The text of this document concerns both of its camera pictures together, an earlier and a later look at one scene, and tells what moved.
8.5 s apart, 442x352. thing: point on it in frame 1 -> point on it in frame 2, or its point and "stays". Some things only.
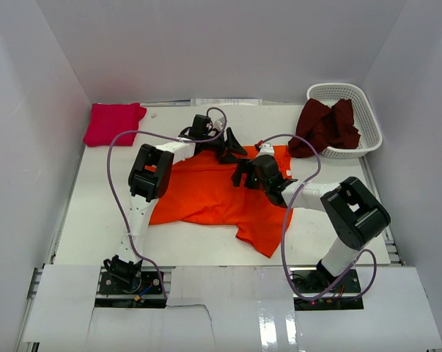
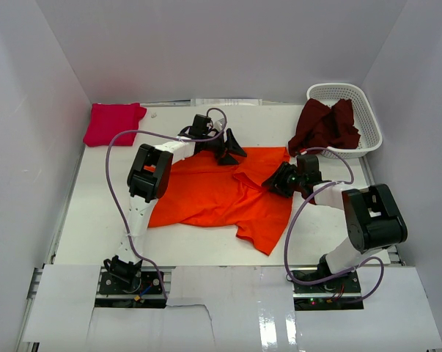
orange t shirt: [202, 190] stays
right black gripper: [244, 166] -> [277, 180]
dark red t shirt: [323, 127] stays
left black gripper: [232, 144] stays
